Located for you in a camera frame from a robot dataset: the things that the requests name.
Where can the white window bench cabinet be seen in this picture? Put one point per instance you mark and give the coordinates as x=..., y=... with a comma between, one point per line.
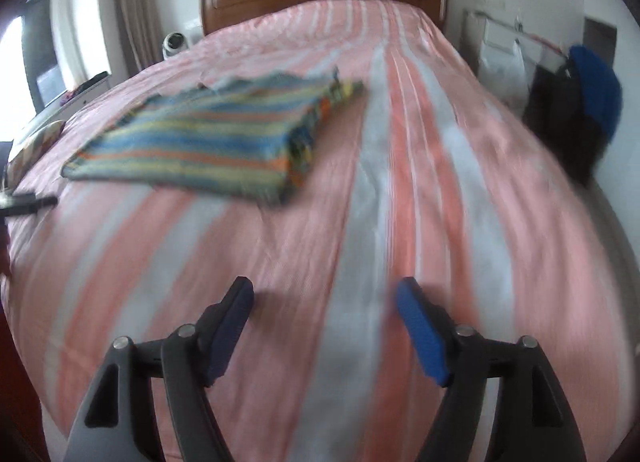
x=80, y=102

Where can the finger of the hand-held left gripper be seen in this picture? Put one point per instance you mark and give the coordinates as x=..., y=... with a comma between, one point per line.
x=30, y=204

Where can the dark cloth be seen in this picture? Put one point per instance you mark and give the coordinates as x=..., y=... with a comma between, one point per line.
x=87, y=84

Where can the metal clothes rack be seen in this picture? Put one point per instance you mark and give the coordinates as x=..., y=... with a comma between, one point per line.
x=500, y=22

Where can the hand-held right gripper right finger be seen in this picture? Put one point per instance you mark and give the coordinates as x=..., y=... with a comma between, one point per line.
x=422, y=332

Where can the striped pillow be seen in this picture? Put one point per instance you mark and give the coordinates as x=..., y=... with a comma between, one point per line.
x=37, y=144

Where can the bed with pink striped sheet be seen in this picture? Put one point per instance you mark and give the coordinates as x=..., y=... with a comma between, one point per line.
x=380, y=167

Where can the black jacket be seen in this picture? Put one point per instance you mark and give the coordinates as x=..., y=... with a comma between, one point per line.
x=565, y=117

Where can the white round camera device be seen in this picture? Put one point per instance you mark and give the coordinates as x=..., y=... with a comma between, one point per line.
x=175, y=44

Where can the beige curtain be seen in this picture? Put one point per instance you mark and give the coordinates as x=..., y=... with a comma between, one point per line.
x=132, y=7

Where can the striped blue yellow orange shirt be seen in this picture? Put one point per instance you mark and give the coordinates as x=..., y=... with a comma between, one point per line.
x=200, y=137

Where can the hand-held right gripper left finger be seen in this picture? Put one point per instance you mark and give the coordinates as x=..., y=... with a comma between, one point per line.
x=227, y=337

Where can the brown door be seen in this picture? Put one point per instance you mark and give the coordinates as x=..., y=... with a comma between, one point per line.
x=600, y=37

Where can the window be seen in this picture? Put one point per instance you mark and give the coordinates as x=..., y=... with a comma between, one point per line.
x=45, y=52

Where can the blue cloth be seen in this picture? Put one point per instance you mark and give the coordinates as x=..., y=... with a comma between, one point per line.
x=600, y=87

